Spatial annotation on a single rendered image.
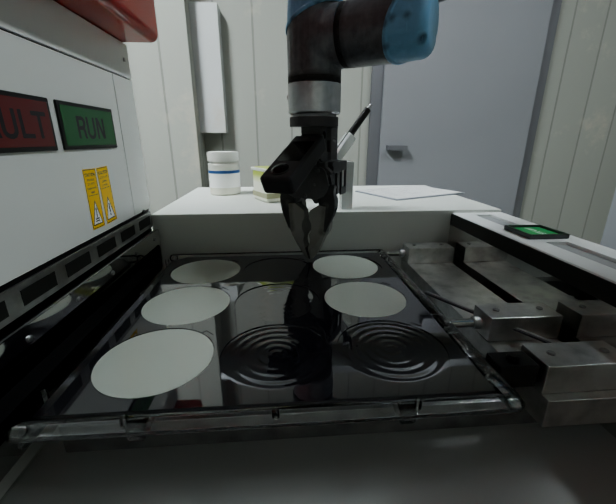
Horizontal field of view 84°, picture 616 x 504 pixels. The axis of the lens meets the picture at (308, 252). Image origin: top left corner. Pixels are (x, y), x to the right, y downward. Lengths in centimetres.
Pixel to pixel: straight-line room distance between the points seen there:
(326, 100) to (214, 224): 28
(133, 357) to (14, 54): 28
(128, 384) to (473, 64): 251
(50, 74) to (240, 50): 196
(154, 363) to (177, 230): 33
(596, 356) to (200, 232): 55
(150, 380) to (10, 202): 19
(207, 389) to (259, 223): 37
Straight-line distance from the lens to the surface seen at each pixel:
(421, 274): 58
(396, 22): 47
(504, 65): 271
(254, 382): 30
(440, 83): 250
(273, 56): 235
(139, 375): 33
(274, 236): 61
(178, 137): 216
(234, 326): 37
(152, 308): 44
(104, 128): 52
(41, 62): 45
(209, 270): 53
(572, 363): 37
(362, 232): 63
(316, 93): 50
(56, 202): 42
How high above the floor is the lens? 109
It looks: 18 degrees down
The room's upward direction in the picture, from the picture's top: straight up
